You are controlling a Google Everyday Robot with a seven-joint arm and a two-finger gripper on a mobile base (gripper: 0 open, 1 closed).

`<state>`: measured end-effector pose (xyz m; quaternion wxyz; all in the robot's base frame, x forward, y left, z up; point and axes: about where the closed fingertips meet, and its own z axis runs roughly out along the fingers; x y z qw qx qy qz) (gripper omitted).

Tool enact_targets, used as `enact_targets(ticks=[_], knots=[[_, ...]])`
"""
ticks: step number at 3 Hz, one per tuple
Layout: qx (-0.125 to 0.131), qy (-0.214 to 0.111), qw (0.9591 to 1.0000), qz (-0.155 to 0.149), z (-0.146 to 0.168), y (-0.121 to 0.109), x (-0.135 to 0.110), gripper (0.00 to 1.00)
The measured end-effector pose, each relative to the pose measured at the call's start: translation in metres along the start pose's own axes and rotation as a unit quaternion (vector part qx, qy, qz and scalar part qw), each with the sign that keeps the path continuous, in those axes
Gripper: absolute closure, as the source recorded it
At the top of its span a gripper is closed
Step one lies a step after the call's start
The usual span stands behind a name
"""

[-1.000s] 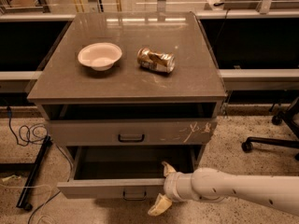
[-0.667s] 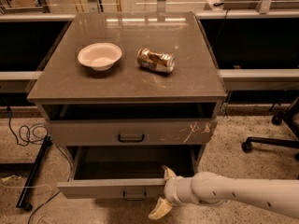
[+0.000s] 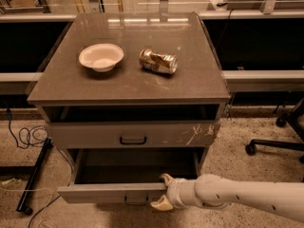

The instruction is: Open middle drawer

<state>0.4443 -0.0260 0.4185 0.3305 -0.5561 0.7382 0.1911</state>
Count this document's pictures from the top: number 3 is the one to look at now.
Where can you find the grey drawer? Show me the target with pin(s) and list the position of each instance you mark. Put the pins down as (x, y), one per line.
(133, 134)
(129, 175)

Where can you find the crushed gold soda can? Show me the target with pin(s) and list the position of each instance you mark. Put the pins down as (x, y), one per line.
(157, 62)

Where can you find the grey top drawer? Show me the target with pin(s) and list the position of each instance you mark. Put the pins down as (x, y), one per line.
(133, 134)

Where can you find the grey metal rail frame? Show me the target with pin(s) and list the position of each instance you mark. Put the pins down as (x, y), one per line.
(17, 83)

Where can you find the black office chair base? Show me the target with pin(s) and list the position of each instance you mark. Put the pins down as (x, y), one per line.
(295, 119)

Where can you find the black metal stand leg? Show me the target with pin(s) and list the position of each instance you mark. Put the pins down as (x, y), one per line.
(23, 206)

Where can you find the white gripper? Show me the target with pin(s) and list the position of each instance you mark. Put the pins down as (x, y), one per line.
(174, 193)

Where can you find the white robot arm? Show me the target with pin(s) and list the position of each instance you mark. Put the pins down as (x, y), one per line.
(210, 191)

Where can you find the grey drawer cabinet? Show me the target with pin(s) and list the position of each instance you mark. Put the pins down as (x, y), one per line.
(68, 92)

